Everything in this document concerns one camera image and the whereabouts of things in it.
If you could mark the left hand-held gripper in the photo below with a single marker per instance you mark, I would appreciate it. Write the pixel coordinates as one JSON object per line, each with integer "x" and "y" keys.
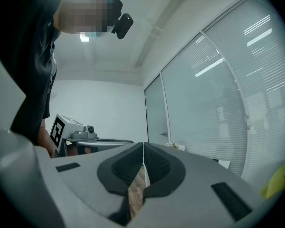
{"x": 58, "y": 129}

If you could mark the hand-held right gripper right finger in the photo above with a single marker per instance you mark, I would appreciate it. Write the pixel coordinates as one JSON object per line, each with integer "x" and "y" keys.
{"x": 199, "y": 174}

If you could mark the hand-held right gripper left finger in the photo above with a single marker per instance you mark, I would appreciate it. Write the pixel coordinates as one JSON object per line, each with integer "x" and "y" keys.
{"x": 85, "y": 174}

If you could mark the person's left forearm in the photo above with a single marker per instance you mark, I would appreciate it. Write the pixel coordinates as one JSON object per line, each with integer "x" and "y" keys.
{"x": 45, "y": 136}

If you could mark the person's left hand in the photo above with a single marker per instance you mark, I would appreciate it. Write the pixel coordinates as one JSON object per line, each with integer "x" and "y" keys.
{"x": 72, "y": 151}

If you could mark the pink flowers in lime pot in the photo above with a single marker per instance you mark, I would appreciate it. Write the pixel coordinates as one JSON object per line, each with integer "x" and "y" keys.
{"x": 174, "y": 145}

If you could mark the frosted glass door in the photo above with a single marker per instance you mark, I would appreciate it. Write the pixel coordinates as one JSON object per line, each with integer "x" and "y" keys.
{"x": 156, "y": 108}

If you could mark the lime green round stool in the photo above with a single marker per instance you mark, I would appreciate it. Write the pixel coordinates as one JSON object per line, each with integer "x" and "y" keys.
{"x": 275, "y": 184}

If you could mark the white window blinds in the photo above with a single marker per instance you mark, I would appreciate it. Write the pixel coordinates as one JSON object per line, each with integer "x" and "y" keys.
{"x": 228, "y": 91}

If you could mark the person's black shirt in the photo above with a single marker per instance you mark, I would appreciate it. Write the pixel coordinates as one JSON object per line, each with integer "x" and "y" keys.
{"x": 33, "y": 68}

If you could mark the person's head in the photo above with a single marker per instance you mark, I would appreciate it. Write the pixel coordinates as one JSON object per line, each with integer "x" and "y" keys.
{"x": 85, "y": 13}

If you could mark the black head-mounted camera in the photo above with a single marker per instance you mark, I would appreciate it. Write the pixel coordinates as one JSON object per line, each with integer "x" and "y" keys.
{"x": 123, "y": 25}

